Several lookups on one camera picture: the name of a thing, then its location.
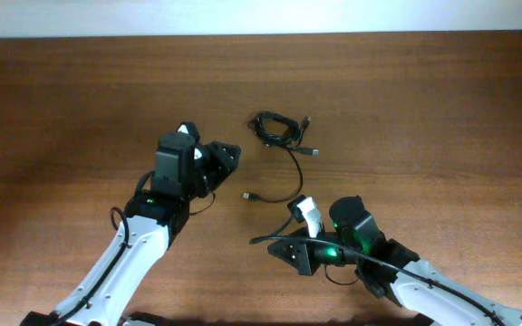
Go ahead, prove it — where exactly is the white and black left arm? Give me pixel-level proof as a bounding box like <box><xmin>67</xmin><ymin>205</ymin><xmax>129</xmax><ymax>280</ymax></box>
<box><xmin>20</xmin><ymin>130</ymin><xmax>241</xmax><ymax>326</ymax></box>

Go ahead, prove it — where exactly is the black USB cable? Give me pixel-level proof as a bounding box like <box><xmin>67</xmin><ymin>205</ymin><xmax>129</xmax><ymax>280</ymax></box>
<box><xmin>241</xmin><ymin>110</ymin><xmax>320</xmax><ymax>205</ymax></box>

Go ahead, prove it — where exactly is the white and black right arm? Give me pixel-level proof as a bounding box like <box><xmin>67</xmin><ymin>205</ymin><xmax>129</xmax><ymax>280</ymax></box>
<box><xmin>260</xmin><ymin>196</ymin><xmax>522</xmax><ymax>326</ymax></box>

